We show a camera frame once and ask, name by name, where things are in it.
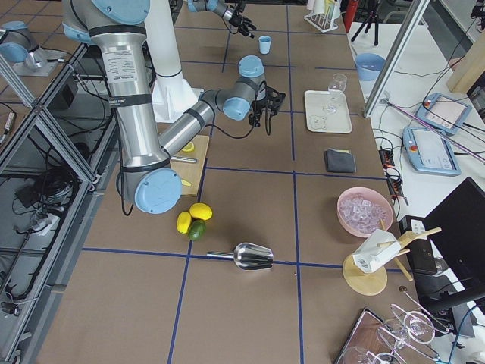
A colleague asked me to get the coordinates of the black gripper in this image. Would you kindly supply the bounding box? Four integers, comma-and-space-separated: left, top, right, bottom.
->
248, 85, 268, 127
227, 7, 256, 38

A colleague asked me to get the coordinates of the steel ice scoop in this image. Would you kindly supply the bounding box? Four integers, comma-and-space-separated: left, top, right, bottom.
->
206, 242, 274, 271

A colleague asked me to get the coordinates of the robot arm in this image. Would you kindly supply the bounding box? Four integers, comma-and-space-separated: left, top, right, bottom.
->
187, 0, 257, 39
62, 1, 266, 214

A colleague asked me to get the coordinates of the blue bowl with fork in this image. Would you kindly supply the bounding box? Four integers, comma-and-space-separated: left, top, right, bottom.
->
355, 53, 386, 81

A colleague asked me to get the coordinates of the pink bowl with ice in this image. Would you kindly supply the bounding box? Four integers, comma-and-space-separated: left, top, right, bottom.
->
336, 187, 394, 237

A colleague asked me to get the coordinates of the light blue cup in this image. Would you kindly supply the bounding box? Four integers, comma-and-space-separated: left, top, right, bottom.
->
258, 35, 272, 55

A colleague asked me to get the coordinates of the lemon half slice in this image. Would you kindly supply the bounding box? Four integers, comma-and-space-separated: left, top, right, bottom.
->
181, 142, 196, 153

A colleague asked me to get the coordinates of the cream bear tray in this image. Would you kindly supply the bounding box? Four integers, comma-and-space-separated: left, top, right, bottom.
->
304, 90, 352, 134

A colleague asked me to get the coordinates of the wooden cutting board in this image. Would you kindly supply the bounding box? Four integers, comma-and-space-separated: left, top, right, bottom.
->
171, 135, 210, 196

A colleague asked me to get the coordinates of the steel muddler black tip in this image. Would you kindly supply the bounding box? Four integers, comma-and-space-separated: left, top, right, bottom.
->
171, 155, 198, 164

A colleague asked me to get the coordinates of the clear wine glass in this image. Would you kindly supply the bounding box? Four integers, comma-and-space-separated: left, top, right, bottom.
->
324, 73, 347, 114

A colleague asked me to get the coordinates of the grey folded cloth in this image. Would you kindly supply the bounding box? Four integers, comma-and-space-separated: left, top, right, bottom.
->
324, 149, 356, 173

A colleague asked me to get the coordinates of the yellow lemon lower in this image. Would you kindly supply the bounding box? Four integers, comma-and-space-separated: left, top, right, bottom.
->
189, 202, 213, 221

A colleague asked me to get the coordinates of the yellow lemon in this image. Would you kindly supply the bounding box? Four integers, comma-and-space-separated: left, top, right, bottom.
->
189, 202, 213, 221
176, 212, 192, 234

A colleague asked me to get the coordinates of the red cylinder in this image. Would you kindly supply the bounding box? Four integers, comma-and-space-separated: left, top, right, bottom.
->
343, 0, 359, 33

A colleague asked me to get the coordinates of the yellow lemon upper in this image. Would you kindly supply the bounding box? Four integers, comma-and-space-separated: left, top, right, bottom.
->
176, 212, 192, 234

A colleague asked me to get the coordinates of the green lime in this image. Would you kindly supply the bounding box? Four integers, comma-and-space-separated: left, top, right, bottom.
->
187, 220, 206, 240

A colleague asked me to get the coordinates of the blue teach pendant near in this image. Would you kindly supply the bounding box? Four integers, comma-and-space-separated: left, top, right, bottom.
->
402, 127, 461, 177

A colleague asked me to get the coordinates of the blue teach pendant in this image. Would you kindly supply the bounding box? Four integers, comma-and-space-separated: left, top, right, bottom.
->
415, 93, 471, 136
402, 127, 461, 177

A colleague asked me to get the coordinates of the blue teach pendant far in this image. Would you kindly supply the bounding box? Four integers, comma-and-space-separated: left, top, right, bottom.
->
415, 93, 471, 136

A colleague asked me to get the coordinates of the wooden round stand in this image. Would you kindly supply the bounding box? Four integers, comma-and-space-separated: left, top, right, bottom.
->
343, 227, 442, 296

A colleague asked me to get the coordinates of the black monitor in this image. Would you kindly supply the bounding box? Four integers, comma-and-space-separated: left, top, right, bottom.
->
421, 177, 484, 313

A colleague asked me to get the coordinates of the white wire cup rack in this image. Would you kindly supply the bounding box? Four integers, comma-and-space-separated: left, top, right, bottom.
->
304, 0, 340, 33

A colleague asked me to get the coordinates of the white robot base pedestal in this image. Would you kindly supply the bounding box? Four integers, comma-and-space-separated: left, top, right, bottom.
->
145, 0, 199, 123

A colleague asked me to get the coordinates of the aluminium frame post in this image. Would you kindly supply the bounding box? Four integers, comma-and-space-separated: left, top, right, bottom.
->
363, 0, 430, 118

